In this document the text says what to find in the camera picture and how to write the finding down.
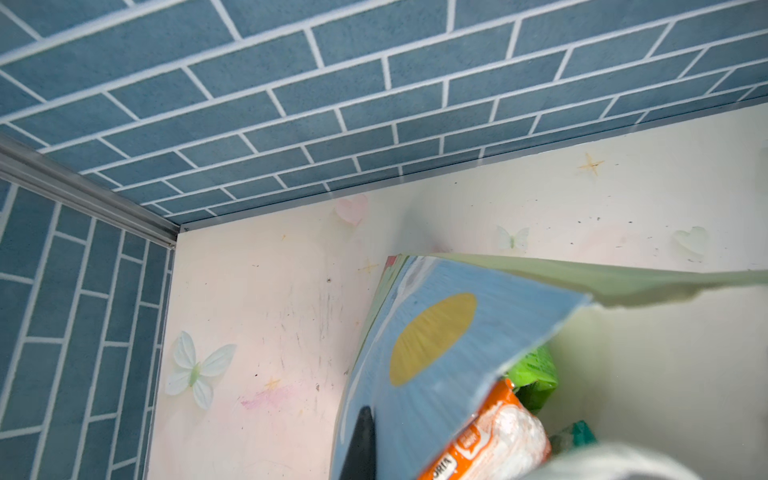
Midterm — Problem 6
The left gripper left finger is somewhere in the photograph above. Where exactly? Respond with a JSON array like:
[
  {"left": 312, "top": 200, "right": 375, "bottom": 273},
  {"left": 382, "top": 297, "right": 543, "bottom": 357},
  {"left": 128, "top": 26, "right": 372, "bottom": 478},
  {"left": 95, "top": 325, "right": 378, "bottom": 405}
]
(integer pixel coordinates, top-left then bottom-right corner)
[{"left": 340, "top": 406, "right": 377, "bottom": 480}]

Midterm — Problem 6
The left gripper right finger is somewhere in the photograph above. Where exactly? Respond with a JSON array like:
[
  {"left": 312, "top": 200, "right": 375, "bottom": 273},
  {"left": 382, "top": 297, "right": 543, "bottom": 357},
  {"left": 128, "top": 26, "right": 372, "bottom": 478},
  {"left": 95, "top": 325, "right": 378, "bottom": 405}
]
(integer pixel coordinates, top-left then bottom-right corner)
[{"left": 524, "top": 443, "right": 701, "bottom": 479}]

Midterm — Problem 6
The teal candy bag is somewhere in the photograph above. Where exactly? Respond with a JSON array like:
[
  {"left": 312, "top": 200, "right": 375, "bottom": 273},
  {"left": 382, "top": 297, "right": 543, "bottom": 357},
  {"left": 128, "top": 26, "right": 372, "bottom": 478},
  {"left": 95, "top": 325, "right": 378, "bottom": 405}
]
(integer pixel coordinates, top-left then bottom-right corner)
[{"left": 549, "top": 420, "right": 597, "bottom": 455}]

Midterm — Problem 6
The pastel printed paper bag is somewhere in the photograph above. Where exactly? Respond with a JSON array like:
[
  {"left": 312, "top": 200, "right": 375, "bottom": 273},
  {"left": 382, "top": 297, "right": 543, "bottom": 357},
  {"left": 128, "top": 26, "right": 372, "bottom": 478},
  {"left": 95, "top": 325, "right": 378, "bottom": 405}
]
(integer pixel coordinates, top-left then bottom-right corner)
[{"left": 330, "top": 254, "right": 767, "bottom": 479}]

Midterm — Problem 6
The orange white snack packet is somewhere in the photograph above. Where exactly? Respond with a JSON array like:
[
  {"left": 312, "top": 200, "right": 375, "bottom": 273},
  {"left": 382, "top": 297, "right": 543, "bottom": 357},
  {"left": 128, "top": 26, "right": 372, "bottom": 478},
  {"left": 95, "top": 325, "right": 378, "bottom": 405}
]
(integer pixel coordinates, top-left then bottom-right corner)
[{"left": 420, "top": 378, "right": 551, "bottom": 480}]

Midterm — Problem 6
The green snack packet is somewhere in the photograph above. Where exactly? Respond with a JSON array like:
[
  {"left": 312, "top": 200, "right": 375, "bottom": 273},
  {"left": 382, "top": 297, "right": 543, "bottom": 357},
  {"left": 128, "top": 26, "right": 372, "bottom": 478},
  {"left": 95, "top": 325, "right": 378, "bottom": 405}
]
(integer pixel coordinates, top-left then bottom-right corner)
[{"left": 505, "top": 345, "right": 559, "bottom": 415}]

